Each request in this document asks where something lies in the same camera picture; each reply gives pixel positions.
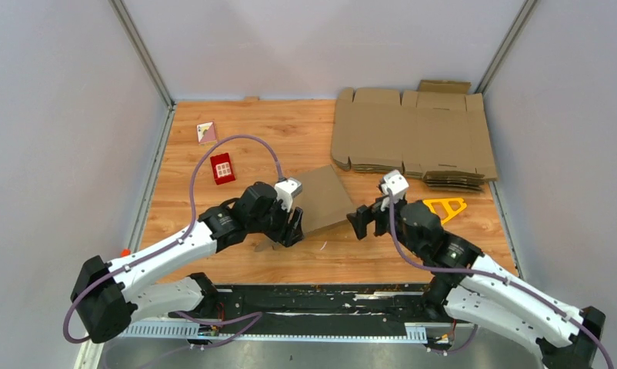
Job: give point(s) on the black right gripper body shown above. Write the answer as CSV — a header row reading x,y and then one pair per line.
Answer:
x,y
382,219

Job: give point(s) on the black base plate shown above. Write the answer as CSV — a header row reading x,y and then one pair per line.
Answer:
x,y
306,312

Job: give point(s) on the aluminium frame rails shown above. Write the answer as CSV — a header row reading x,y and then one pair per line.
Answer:
x,y
467,285

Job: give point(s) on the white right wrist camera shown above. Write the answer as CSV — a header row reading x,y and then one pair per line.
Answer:
x,y
393,187

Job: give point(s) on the brown cardboard box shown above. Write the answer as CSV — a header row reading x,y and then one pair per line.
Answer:
x,y
323,199

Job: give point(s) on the pink white card box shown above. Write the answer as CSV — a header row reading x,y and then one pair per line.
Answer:
x,y
206,133

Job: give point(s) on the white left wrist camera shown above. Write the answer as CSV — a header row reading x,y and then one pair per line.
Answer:
x,y
287,190

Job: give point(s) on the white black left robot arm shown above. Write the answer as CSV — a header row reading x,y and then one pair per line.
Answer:
x,y
108,296

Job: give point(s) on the stack of flat cardboard boxes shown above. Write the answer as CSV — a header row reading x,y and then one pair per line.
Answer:
x,y
437,133

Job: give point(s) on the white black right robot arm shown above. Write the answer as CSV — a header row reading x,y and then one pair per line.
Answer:
x,y
468,285

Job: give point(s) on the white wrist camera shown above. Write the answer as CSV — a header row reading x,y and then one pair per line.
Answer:
x,y
393,187
287,190

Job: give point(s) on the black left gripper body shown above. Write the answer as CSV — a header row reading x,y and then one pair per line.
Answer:
x,y
275,224

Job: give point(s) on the red small box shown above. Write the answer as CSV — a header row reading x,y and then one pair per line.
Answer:
x,y
222,169

